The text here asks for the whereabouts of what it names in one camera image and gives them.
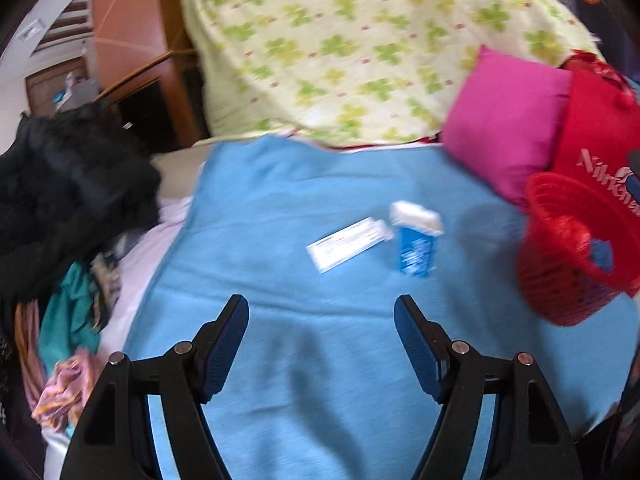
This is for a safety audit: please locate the small white tube box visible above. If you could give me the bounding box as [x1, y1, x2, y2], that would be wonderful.
[306, 217, 396, 275]

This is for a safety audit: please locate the green clover print blanket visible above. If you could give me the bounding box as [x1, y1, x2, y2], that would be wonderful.
[181, 0, 601, 148]

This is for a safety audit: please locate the blue towel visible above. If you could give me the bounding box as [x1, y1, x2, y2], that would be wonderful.
[122, 135, 640, 480]

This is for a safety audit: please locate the teal cloth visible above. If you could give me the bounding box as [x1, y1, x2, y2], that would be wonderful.
[39, 262, 103, 366]

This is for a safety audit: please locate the white sheet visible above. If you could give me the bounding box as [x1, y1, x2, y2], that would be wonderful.
[42, 195, 201, 480]

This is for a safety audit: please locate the wooden door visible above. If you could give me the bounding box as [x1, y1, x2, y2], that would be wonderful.
[25, 57, 91, 111]

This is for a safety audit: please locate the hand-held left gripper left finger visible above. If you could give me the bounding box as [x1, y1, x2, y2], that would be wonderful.
[60, 295, 250, 480]

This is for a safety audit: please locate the grey box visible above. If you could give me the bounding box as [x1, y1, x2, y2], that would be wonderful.
[55, 77, 101, 113]

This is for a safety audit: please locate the pink pillow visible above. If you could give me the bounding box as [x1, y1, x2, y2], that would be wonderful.
[442, 45, 573, 206]

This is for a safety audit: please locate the dark patterned cloth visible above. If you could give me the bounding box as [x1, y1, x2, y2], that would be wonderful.
[90, 252, 123, 331]

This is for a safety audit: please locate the wooden handrail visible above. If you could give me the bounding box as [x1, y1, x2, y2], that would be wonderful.
[95, 47, 196, 103]

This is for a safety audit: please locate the pink orange cloth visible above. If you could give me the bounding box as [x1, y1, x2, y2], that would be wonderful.
[31, 350, 96, 431]

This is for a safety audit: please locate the striped cloth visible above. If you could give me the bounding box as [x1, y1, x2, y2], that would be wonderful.
[14, 302, 51, 411]

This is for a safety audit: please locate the red mesh basket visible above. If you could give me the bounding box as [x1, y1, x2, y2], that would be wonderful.
[517, 172, 640, 328]

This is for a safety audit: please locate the blue and white box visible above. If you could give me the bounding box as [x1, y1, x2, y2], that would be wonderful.
[389, 201, 445, 278]

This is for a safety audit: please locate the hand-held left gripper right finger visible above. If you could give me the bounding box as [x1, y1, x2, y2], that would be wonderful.
[394, 295, 583, 480]

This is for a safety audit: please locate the red fabric bag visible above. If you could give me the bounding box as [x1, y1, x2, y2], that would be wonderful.
[550, 57, 640, 221]

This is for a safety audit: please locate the brown wooden column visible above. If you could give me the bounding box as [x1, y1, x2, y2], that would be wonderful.
[91, 0, 211, 148]

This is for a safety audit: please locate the black cloth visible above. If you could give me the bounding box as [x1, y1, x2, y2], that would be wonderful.
[0, 102, 162, 306]

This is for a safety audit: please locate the beige cushion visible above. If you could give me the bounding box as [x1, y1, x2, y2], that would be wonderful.
[150, 147, 216, 198]

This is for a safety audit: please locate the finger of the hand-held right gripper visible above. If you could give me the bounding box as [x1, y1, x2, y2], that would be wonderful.
[626, 149, 640, 217]

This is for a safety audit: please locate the blue foil wrapper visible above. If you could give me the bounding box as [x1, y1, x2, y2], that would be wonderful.
[590, 240, 615, 273]

